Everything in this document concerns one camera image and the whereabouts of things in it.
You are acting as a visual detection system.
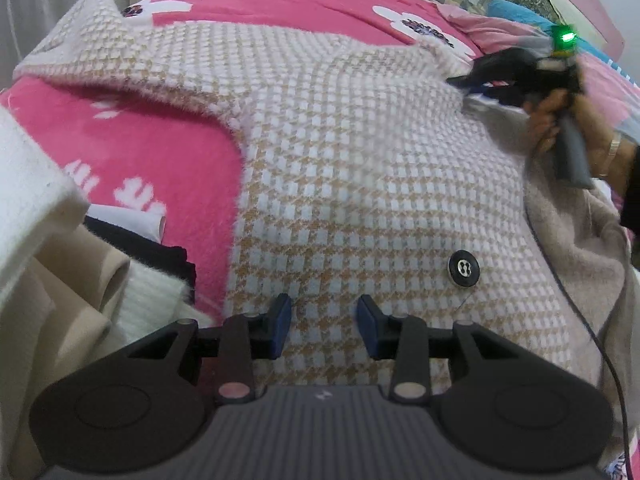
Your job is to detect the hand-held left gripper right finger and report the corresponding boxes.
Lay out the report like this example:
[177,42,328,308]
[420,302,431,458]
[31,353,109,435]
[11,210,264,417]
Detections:
[354,294,516,406]

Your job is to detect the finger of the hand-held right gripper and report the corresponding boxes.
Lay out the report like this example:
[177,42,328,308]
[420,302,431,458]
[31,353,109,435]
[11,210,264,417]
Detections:
[465,88,525,112]
[446,66,495,92]

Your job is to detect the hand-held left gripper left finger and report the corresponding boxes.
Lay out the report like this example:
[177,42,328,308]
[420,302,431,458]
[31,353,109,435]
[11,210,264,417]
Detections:
[127,294,293,406]

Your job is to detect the beige white houndstooth coat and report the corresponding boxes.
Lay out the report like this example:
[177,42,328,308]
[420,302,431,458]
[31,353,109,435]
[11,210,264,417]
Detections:
[12,0,637,466]

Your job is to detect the person's right hand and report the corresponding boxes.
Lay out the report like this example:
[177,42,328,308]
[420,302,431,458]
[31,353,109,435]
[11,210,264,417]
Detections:
[525,90,615,178]

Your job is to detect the teal pillow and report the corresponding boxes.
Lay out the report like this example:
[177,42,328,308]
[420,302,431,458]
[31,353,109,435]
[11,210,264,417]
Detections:
[487,0,621,61]

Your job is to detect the dark patterned pillow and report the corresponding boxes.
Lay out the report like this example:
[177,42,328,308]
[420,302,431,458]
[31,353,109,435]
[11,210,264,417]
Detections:
[482,0,563,26]

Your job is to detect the pink grey patchwork quilt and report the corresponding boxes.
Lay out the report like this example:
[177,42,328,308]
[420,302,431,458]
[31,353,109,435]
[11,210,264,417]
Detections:
[437,2,640,136]

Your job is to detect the white knit garment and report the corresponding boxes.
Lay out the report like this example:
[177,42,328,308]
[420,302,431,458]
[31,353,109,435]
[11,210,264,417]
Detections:
[107,262,221,346]

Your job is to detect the black cloth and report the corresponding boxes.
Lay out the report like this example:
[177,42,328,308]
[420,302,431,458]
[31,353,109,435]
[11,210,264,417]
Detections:
[82,215,198,306]

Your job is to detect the pink floral blanket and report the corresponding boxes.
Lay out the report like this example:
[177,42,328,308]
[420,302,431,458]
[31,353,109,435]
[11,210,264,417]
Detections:
[0,0,503,323]

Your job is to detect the beige cloth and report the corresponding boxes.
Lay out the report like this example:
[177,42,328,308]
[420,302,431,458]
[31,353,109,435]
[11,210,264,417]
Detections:
[0,250,133,480]

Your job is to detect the grey curtain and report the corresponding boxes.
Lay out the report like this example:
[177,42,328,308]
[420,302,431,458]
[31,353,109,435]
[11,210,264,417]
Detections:
[0,0,126,91]

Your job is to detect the silver bracelet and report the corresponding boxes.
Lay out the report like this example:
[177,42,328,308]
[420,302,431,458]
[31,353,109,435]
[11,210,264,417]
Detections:
[599,131,624,179]

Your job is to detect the black cable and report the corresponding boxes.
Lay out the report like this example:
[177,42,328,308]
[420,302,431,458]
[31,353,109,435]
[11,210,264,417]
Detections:
[521,147,633,480]

